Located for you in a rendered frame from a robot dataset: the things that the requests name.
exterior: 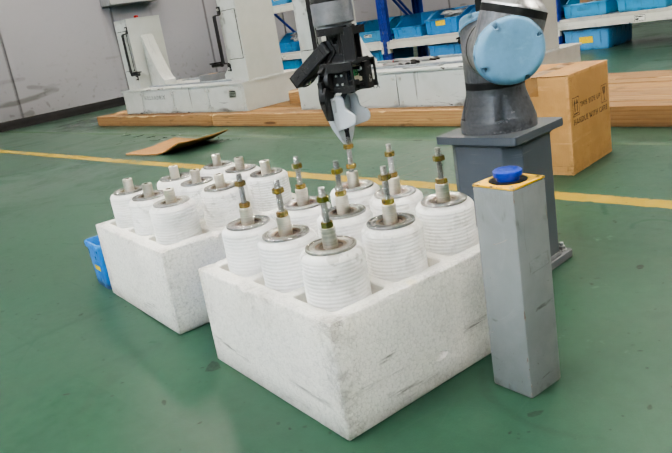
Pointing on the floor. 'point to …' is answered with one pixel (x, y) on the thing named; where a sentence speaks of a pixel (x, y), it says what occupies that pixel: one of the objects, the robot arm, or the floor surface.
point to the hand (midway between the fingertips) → (343, 136)
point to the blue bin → (98, 261)
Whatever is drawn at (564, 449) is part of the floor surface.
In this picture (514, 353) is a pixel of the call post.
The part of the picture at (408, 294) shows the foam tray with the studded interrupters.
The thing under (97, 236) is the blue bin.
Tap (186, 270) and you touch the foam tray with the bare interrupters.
